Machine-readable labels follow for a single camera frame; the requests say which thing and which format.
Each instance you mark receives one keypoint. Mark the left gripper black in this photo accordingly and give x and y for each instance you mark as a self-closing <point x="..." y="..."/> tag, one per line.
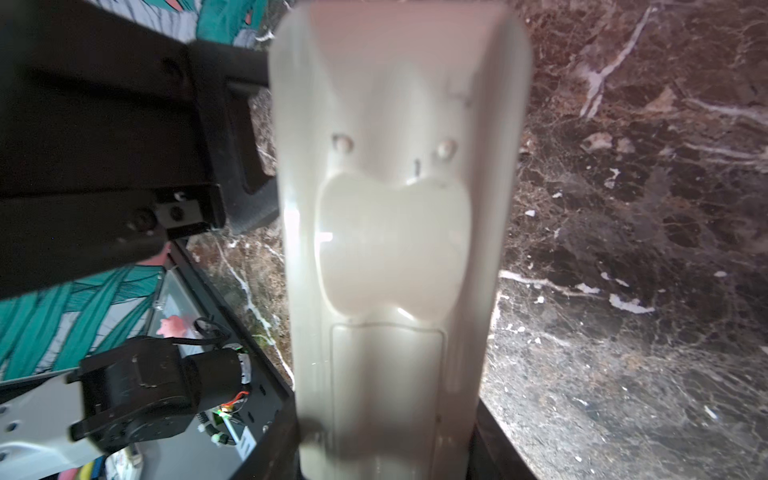
<point x="103" y="144"/>

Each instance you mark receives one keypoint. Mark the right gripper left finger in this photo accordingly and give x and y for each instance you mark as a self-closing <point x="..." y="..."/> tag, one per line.
<point x="275" y="456"/>

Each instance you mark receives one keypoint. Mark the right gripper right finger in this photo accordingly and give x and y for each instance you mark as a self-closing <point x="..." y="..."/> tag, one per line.
<point x="491" y="455"/>

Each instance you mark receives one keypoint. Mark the white remote control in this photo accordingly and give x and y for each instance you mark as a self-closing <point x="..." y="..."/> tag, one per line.
<point x="397" y="128"/>

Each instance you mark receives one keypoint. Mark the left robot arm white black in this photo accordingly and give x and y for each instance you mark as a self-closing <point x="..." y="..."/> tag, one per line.
<point x="127" y="355"/>

